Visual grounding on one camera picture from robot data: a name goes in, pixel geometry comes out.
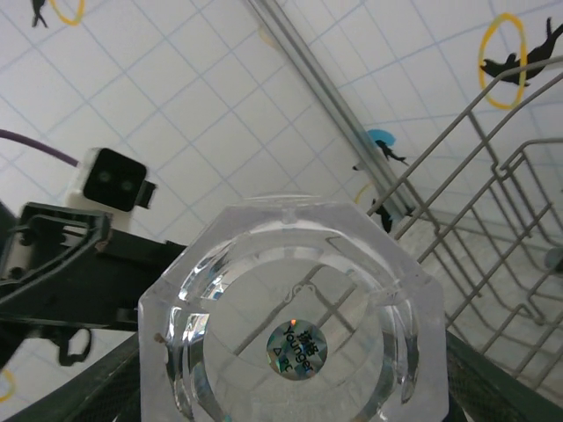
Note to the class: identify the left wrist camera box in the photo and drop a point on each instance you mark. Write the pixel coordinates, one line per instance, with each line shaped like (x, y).
(110, 180)

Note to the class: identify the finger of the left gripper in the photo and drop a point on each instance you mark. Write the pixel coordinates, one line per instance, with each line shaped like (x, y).
(66, 220)
(145, 272)

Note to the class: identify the clear faceted plastic cup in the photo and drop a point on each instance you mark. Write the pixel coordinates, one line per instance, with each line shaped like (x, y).
(246, 351)

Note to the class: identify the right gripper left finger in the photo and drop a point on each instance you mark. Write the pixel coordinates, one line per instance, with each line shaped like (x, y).
(88, 395)

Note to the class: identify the blue circle shark sticker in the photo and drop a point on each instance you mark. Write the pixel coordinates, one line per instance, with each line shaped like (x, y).
(385, 145)

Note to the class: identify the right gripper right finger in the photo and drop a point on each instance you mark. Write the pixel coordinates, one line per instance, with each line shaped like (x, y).
(484, 387)

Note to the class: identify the aluminium frame corner post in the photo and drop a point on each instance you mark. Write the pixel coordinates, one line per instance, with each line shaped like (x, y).
(308, 70)

